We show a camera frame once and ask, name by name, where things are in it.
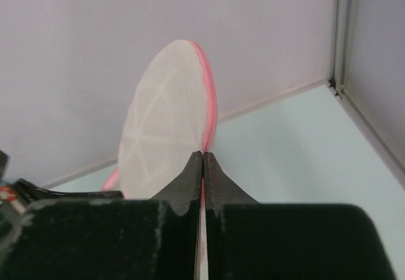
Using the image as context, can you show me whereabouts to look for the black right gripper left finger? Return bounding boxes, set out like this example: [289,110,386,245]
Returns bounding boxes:
[1,151,202,279]

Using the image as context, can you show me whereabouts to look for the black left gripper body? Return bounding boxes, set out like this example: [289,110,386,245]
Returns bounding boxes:
[0,150,124,230]

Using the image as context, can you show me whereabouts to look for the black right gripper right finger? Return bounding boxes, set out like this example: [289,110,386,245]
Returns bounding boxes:
[204,153,396,279]

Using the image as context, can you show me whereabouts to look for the pink mesh laundry bag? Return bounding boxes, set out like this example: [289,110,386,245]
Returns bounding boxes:
[103,39,217,280]

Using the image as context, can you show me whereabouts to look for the aluminium right corner post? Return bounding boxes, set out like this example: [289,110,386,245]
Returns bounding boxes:
[328,0,359,98]

